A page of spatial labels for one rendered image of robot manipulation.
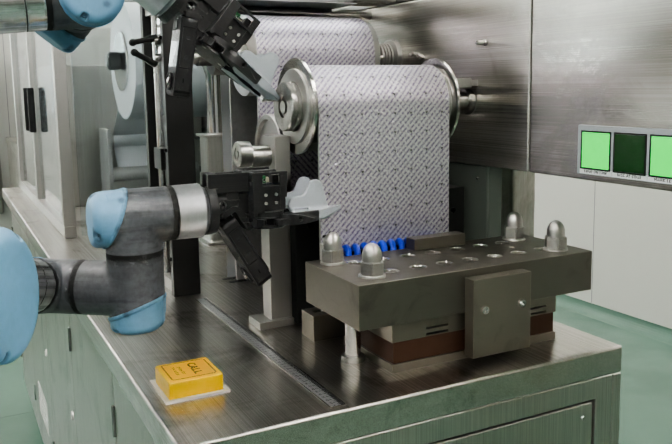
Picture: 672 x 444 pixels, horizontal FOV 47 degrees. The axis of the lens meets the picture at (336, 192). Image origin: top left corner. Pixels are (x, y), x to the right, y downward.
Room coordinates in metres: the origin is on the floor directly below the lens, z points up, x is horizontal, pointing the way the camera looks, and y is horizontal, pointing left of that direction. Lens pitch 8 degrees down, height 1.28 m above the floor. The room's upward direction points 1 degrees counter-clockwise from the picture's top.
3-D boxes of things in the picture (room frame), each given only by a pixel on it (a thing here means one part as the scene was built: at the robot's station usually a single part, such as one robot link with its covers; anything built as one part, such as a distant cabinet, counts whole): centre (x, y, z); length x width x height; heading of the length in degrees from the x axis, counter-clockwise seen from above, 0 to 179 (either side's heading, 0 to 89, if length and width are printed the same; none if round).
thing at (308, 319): (1.20, -0.08, 0.92); 0.28 x 0.04 x 0.04; 117
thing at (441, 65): (1.31, -0.17, 1.25); 0.15 x 0.01 x 0.15; 27
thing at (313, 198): (1.12, 0.03, 1.12); 0.09 x 0.03 x 0.06; 116
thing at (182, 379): (0.94, 0.19, 0.91); 0.07 x 0.07 x 0.02; 27
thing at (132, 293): (1.02, 0.29, 1.01); 0.11 x 0.08 x 0.11; 80
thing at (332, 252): (1.07, 0.01, 1.05); 0.04 x 0.04 x 0.04
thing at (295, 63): (1.19, 0.06, 1.25); 0.15 x 0.01 x 0.15; 27
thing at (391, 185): (1.20, -0.08, 1.11); 0.23 x 0.01 x 0.18; 117
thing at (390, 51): (1.55, -0.09, 1.34); 0.07 x 0.07 x 0.07; 27
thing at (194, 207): (1.05, 0.21, 1.11); 0.08 x 0.05 x 0.08; 27
